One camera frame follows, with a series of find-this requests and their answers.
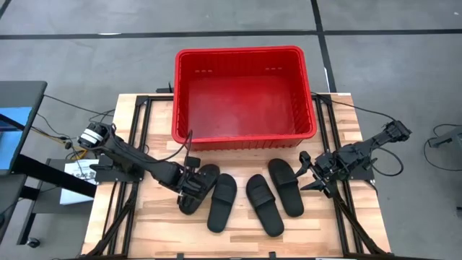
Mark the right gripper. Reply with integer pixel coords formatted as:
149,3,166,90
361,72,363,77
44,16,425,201
295,150,344,198

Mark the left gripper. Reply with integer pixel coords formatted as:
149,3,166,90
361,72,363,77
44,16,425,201
175,166,214,205

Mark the black rubber slide sandal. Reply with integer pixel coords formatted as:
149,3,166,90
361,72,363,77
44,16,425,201
267,157,305,218
245,173,285,238
178,164,221,216
206,173,238,234

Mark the red plastic bin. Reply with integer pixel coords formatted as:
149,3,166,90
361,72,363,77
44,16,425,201
171,45,318,152

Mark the white paper sheet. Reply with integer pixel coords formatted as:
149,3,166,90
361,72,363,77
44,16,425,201
59,158,100,206

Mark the grey floor device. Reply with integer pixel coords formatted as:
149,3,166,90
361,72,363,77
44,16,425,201
428,126,462,149

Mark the blue screen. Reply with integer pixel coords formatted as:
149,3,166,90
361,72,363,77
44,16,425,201
0,106,33,170

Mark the black desk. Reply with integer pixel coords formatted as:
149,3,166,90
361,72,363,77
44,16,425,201
0,80,97,246

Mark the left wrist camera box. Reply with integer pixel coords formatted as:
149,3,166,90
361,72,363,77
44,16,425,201
183,155,201,169

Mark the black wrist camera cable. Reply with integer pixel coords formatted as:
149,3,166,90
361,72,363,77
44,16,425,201
142,129,194,163

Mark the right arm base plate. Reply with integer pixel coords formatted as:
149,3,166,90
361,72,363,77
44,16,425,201
344,151,376,181

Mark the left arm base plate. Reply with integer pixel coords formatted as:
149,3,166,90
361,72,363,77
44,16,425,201
90,154,144,183

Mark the thin black cable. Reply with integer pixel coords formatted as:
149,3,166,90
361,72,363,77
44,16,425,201
312,92,398,123
43,93,116,113

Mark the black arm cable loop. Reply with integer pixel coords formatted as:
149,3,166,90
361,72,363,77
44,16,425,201
371,146,405,178

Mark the black aluminium rig frame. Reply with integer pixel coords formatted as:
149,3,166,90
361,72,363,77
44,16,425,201
81,92,394,260

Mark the black looped floor cable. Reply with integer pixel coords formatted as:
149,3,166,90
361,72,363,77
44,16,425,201
423,123,462,173

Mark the yellow cable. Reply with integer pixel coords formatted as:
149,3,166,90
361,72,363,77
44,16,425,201
30,126,90,160

